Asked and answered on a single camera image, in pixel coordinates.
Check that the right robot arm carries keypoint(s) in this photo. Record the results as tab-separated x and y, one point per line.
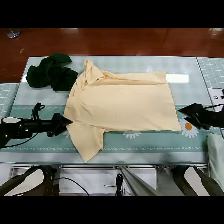
218	118

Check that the dark green garment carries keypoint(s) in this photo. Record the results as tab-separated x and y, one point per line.
53	75

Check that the pale green garment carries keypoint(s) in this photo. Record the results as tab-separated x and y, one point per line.
217	156

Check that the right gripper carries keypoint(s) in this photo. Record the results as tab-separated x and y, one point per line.
202	116

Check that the silver frame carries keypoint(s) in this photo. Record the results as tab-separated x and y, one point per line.
140	185

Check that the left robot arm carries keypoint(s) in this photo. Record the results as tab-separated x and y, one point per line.
23	128

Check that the cream yellow T-shirt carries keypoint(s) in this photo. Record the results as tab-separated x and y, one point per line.
123	103

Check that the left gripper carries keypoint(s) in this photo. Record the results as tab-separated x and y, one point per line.
56	125

